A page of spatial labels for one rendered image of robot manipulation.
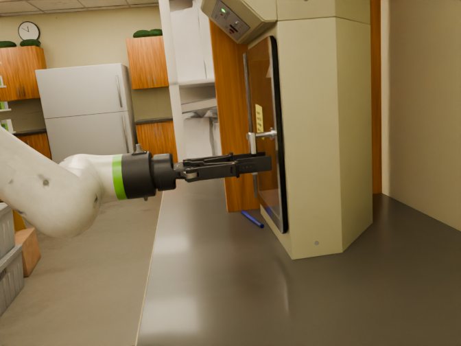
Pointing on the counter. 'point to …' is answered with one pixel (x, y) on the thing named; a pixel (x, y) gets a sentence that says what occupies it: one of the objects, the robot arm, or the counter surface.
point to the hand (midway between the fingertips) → (253, 162)
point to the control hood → (261, 18)
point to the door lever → (256, 141)
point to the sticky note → (259, 118)
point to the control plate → (229, 17)
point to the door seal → (281, 132)
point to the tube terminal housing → (324, 122)
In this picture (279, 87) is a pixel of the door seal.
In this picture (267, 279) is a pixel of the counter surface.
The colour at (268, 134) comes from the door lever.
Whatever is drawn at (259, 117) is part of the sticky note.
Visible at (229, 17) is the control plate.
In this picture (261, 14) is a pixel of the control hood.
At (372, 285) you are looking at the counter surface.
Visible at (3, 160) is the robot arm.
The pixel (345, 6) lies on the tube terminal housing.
